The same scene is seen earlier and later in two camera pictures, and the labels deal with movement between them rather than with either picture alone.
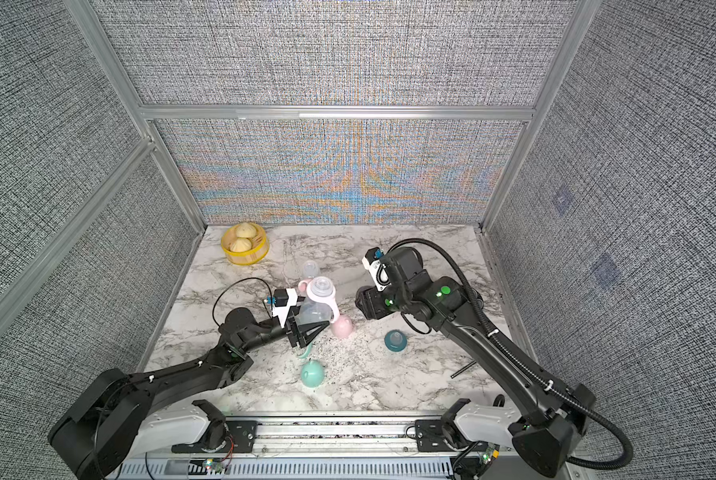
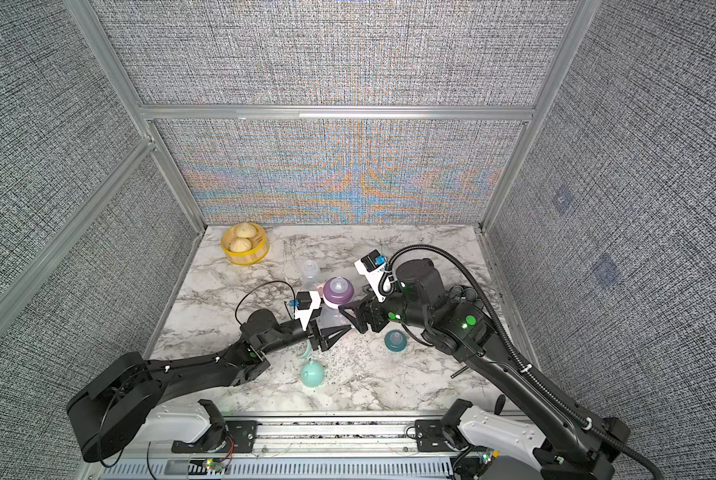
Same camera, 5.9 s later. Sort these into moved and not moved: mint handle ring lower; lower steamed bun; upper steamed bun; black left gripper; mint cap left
Moved: black left gripper
Not moved: mint cap left; lower steamed bun; mint handle ring lower; upper steamed bun
